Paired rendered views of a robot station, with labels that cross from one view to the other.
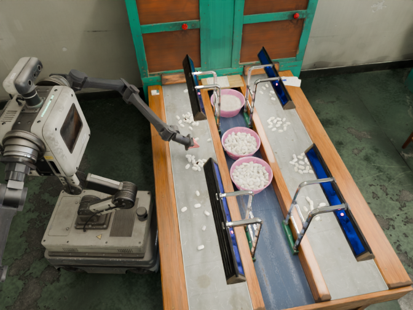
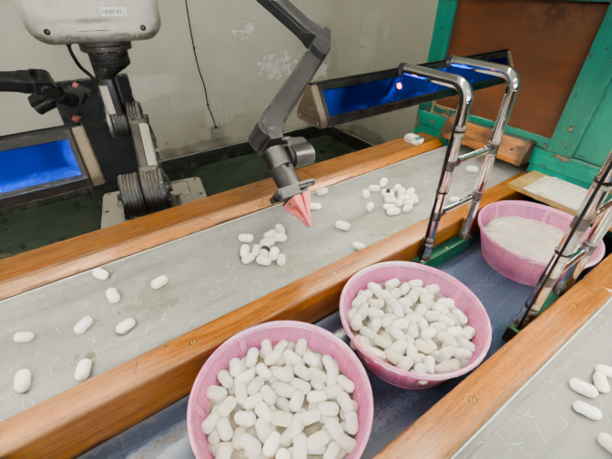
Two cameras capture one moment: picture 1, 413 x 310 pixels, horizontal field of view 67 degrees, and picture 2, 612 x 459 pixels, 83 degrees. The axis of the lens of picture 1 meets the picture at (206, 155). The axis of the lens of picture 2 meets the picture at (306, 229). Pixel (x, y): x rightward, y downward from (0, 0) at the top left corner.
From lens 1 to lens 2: 1.64 m
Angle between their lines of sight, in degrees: 47
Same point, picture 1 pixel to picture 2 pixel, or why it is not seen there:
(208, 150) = (325, 257)
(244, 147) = (398, 336)
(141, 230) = not seen: hidden behind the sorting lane
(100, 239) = not seen: hidden behind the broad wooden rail
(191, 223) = (53, 305)
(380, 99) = not seen: outside the picture
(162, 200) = (122, 229)
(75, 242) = (106, 218)
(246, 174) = (279, 385)
